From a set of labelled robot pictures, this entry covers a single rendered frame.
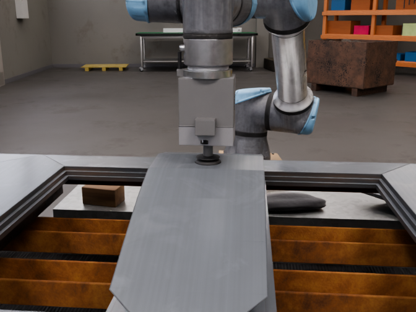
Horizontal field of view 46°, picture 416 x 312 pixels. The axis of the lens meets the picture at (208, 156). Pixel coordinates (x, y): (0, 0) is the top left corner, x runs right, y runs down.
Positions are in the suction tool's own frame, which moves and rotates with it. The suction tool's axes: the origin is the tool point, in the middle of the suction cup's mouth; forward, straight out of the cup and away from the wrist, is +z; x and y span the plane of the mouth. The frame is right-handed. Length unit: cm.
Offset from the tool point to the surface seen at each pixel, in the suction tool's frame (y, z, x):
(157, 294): -3.0, 6.1, -27.8
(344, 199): 33, 26, 56
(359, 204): 36, 26, 52
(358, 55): 161, 34, 694
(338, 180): 25.9, 10.6, 27.6
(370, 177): 32.8, 10.1, 28.4
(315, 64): 103, 53, 749
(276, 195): 14, 23, 49
